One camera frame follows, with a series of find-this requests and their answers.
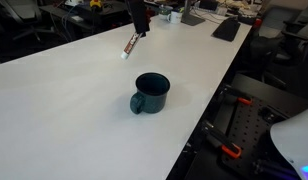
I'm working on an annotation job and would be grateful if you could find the black clamp orange handle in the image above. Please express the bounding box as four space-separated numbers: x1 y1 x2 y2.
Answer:
219 85 254 107
201 120 243 160

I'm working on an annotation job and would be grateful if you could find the white coffee mug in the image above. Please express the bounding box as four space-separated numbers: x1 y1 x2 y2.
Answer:
166 10 184 25

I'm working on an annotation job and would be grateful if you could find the small black box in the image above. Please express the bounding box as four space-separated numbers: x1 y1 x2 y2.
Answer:
198 0 220 12

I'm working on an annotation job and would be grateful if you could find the black background desk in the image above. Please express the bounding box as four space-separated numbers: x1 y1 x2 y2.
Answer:
38 0 143 39

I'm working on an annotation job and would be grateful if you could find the black office chair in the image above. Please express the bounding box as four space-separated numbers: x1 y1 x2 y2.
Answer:
248 19 308 98

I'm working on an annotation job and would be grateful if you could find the dark teal speckled mug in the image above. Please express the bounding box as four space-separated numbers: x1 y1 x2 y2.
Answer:
129 72 171 115

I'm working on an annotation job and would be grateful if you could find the grey monitor stand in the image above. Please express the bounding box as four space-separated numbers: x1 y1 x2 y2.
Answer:
180 0 206 27

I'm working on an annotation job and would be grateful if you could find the light grey office chair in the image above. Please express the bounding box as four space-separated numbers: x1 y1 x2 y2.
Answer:
258 0 308 39

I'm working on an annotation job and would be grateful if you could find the black robot cart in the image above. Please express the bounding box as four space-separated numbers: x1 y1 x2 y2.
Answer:
180 73 308 180

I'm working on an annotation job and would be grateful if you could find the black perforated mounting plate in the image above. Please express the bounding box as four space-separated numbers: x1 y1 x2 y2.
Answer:
221 95 292 179

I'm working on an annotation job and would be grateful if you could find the black keyboard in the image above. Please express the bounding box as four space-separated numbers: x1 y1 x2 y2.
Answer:
211 16 242 43

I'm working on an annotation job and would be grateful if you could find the yellow toy object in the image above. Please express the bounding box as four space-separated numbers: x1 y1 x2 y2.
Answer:
89 0 104 10

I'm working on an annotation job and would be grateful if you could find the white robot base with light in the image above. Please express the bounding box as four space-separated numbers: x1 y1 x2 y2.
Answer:
269 105 308 180

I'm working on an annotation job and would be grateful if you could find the blue cable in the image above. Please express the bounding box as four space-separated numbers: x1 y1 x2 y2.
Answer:
61 3 79 36

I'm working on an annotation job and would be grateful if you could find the red dry erase marker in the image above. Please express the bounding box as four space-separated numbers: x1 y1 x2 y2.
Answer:
120 32 142 60

